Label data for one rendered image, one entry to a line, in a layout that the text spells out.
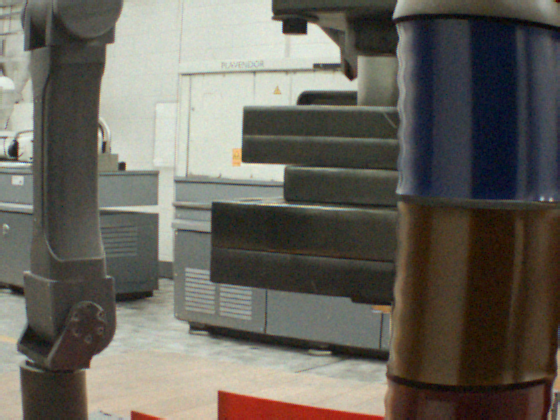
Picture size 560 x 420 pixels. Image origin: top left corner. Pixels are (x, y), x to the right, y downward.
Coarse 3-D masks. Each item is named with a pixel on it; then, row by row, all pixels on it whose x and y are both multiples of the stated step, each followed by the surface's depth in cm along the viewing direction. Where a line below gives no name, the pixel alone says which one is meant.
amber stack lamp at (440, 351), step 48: (432, 240) 19; (480, 240) 19; (528, 240) 19; (432, 288) 19; (480, 288) 19; (528, 288) 19; (432, 336) 19; (480, 336) 19; (528, 336) 19; (480, 384) 19
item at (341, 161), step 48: (384, 48) 47; (384, 96) 48; (288, 144) 48; (336, 144) 47; (384, 144) 45; (288, 192) 47; (336, 192) 46; (384, 192) 44; (240, 240) 45; (288, 240) 44; (336, 240) 43; (384, 240) 42; (288, 288) 44; (336, 288) 43; (384, 288) 42
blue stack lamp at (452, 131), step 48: (432, 48) 19; (480, 48) 19; (528, 48) 19; (432, 96) 19; (480, 96) 19; (528, 96) 19; (432, 144) 19; (480, 144) 19; (528, 144) 19; (432, 192) 19; (480, 192) 19; (528, 192) 19
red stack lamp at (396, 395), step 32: (416, 384) 20; (448, 384) 20; (512, 384) 19; (544, 384) 19; (384, 416) 21; (416, 416) 19; (448, 416) 19; (480, 416) 19; (512, 416) 19; (544, 416) 20
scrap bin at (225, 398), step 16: (224, 400) 87; (240, 400) 86; (256, 400) 86; (272, 400) 85; (144, 416) 77; (160, 416) 77; (224, 416) 87; (240, 416) 87; (256, 416) 86; (272, 416) 85; (288, 416) 84; (304, 416) 83; (320, 416) 82; (336, 416) 81; (352, 416) 80; (368, 416) 80
